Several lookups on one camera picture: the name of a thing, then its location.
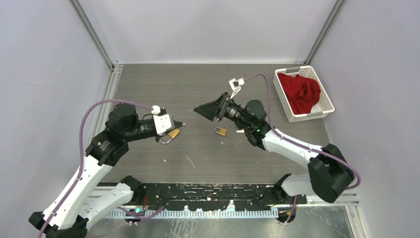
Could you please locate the red cloth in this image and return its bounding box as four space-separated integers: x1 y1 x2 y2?
277 73 321 115

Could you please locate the aluminium front rail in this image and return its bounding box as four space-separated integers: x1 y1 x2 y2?
61 185 360 220

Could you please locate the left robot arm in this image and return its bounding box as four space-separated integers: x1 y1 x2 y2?
29 99 184 238

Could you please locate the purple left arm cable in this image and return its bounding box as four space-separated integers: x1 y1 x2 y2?
37 99 168 238

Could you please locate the small brass padlock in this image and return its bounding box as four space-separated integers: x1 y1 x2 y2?
214 127 227 136

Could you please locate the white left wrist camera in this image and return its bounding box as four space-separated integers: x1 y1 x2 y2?
151 105 173 135

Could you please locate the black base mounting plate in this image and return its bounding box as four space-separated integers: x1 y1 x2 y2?
126 183 293 211

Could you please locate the large brass padlock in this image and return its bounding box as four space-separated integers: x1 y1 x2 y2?
158 128 180 144

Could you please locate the white perforated plastic basket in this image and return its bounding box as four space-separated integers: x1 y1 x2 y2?
273 65 335 122

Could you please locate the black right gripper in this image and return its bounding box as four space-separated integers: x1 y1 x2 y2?
194 92 253 129

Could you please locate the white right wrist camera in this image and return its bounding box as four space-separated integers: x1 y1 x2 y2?
228 78 245 99

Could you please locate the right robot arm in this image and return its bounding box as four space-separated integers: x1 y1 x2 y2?
193 93 356 204

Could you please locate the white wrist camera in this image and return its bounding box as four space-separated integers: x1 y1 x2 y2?
228 78 245 99
151 105 173 135

